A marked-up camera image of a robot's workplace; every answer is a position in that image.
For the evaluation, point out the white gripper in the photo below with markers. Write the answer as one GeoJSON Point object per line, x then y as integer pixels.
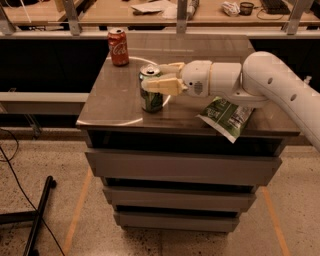
{"type": "Point", "coordinates": [196, 77]}

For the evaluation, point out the green soda can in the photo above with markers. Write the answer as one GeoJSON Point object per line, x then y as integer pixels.
{"type": "Point", "coordinates": [150, 102]}

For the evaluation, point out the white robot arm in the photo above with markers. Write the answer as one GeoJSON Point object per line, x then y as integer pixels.
{"type": "Point", "coordinates": [261, 78]}

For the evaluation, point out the red cola can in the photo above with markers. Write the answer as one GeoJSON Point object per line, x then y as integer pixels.
{"type": "Point", "coordinates": [117, 42]}

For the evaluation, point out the white papers on desk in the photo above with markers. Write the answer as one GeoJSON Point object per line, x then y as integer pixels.
{"type": "Point", "coordinates": [153, 6]}

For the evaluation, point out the green chip bag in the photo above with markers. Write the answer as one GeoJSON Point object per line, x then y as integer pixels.
{"type": "Point", "coordinates": [226, 118]}

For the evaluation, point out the crumpled white wrapper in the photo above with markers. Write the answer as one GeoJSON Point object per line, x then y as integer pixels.
{"type": "Point", "coordinates": [231, 9]}

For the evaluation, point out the grey drawer cabinet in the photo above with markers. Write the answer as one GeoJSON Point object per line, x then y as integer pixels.
{"type": "Point", "coordinates": [170, 170]}

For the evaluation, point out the black mesh cup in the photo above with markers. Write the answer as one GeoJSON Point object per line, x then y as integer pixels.
{"type": "Point", "coordinates": [246, 8]}

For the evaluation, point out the long wooden desk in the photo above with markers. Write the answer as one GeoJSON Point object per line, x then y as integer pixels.
{"type": "Point", "coordinates": [120, 12]}

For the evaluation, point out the black stand base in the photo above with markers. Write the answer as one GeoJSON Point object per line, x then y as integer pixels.
{"type": "Point", "coordinates": [34, 216]}

